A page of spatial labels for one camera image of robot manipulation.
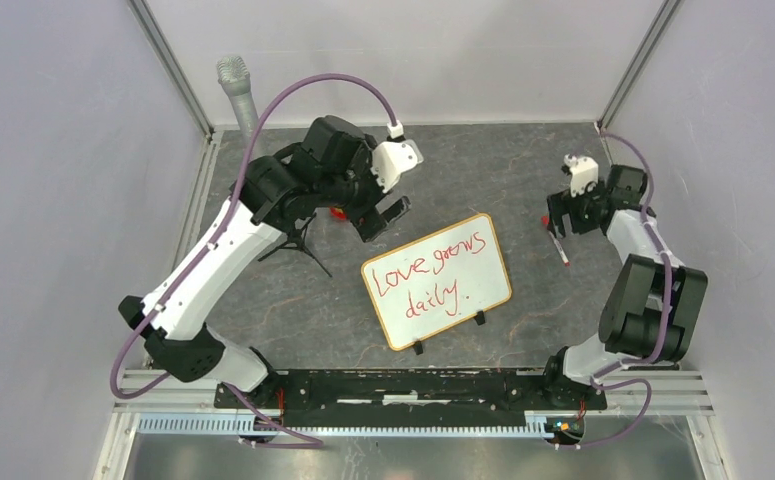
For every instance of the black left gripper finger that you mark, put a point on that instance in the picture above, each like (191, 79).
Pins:
(395, 211)
(370, 225)

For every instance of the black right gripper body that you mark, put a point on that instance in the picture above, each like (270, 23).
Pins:
(582, 208)

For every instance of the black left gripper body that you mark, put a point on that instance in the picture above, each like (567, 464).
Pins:
(362, 192)

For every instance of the red capped whiteboard marker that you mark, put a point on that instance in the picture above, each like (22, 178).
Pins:
(558, 246)

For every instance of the yellow framed whiteboard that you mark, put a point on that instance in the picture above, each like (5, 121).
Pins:
(436, 282)

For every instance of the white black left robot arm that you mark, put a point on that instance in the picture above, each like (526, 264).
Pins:
(336, 165)

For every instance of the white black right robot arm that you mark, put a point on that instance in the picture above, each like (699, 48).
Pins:
(653, 307)

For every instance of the black tripod microphone stand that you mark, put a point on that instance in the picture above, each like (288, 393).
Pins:
(296, 241)

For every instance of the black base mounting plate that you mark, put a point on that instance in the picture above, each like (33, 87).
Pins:
(450, 397)

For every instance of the silver microphone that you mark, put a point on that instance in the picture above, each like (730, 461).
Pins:
(235, 80)

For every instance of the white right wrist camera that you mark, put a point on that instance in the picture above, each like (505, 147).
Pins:
(583, 172)

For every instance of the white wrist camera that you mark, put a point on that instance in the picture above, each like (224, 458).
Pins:
(583, 172)
(394, 157)

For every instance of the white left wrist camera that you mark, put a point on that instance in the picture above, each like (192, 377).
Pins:
(394, 157)

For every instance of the aluminium frame rail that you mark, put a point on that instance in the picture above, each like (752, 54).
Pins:
(205, 407)

